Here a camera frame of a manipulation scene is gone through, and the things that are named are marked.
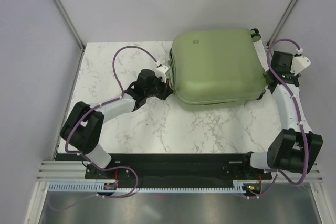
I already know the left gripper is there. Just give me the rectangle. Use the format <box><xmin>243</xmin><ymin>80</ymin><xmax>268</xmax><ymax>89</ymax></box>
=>
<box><xmin>144</xmin><ymin>74</ymin><xmax>172</xmax><ymax>100</ymax></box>

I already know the green suitcase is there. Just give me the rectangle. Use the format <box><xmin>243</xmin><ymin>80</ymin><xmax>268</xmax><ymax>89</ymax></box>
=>
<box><xmin>169</xmin><ymin>27</ymin><xmax>266</xmax><ymax>110</ymax></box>

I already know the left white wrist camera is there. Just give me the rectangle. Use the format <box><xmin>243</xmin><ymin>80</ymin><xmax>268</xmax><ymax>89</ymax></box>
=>
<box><xmin>154</xmin><ymin>62</ymin><xmax>170</xmax><ymax>83</ymax></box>

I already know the right aluminium frame post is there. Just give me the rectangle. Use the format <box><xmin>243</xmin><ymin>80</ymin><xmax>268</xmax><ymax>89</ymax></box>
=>
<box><xmin>265</xmin><ymin>0</ymin><xmax>299</xmax><ymax>49</ymax></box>

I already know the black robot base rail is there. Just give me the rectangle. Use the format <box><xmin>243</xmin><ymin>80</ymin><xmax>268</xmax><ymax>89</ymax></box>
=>
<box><xmin>85</xmin><ymin>153</ymin><xmax>272</xmax><ymax>190</ymax></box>

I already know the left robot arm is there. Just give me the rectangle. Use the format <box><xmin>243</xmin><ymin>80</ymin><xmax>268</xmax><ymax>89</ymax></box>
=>
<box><xmin>60</xmin><ymin>69</ymin><xmax>173</xmax><ymax>179</ymax></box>

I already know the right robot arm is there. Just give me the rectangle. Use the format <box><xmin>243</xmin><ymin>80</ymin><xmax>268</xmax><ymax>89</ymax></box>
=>
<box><xmin>240</xmin><ymin>51</ymin><xmax>323</xmax><ymax>179</ymax></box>

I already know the left aluminium frame post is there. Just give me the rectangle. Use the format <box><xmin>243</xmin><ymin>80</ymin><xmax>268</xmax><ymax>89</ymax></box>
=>
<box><xmin>52</xmin><ymin>0</ymin><xmax>86</xmax><ymax>52</ymax></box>

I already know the aluminium frame post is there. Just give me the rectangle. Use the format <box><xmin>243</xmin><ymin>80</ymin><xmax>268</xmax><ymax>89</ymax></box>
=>
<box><xmin>265</xmin><ymin>0</ymin><xmax>299</xmax><ymax>49</ymax></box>
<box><xmin>52</xmin><ymin>0</ymin><xmax>86</xmax><ymax>52</ymax></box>

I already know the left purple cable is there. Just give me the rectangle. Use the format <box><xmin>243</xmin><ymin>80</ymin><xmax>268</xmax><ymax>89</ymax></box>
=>
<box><xmin>65</xmin><ymin>45</ymin><xmax>161</xmax><ymax>200</ymax></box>

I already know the green suitcase wheel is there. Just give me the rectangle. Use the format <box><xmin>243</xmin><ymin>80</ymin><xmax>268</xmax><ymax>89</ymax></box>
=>
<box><xmin>250</xmin><ymin>28</ymin><xmax>261</xmax><ymax>43</ymax></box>

